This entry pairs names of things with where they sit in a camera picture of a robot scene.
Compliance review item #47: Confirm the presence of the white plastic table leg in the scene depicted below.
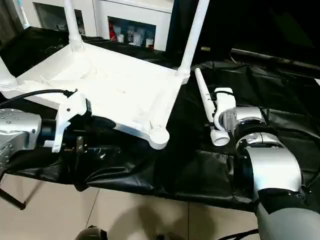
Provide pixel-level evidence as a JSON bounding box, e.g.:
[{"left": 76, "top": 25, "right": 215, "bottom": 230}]
[
  {"left": 193, "top": 66, "right": 231, "bottom": 148},
  {"left": 175, "top": 0, "right": 211, "bottom": 78},
  {"left": 63, "top": 0, "right": 85, "bottom": 54},
  {"left": 0, "top": 55, "right": 19, "bottom": 93}
]

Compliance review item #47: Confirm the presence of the white plastic table top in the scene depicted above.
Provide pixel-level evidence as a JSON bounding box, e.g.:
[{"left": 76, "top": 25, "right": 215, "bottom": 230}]
[{"left": 0, "top": 40, "right": 191, "bottom": 151}]

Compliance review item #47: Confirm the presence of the small white blue box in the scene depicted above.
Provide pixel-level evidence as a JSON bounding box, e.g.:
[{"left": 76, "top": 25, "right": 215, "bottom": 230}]
[{"left": 131, "top": 30, "right": 141, "bottom": 46}]

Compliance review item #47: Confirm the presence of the dark metal rod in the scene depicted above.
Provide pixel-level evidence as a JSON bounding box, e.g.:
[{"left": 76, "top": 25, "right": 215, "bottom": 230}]
[{"left": 230, "top": 48, "right": 320, "bottom": 74}]

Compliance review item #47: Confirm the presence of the dark right robot foot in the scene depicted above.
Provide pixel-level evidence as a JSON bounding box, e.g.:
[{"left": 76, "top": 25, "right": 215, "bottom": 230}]
[{"left": 155, "top": 231, "right": 181, "bottom": 240}]

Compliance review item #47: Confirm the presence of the black bag with yellow label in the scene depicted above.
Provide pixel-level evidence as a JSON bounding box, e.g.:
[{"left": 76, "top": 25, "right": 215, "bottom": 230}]
[{"left": 169, "top": 0, "right": 320, "bottom": 64}]

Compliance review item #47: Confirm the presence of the white glass door cabinet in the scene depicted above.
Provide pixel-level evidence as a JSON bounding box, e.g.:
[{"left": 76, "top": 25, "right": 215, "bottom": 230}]
[{"left": 29, "top": 0, "right": 176, "bottom": 53}]

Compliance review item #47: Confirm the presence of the light blue patterned strip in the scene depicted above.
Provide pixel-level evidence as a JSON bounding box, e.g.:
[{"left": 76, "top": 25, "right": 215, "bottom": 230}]
[{"left": 20, "top": 0, "right": 33, "bottom": 30}]

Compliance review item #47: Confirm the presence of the grey curtain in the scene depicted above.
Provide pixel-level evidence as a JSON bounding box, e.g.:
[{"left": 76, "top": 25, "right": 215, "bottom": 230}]
[{"left": 0, "top": 0, "right": 26, "bottom": 46}]

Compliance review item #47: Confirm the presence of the black left camera cable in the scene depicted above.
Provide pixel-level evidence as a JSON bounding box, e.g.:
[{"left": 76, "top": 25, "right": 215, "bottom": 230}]
[{"left": 0, "top": 88, "right": 79, "bottom": 108}]

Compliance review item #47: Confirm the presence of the black metal frame strut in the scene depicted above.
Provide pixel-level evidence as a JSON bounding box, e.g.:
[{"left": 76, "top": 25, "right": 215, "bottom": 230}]
[{"left": 0, "top": 171, "right": 46, "bottom": 211}]

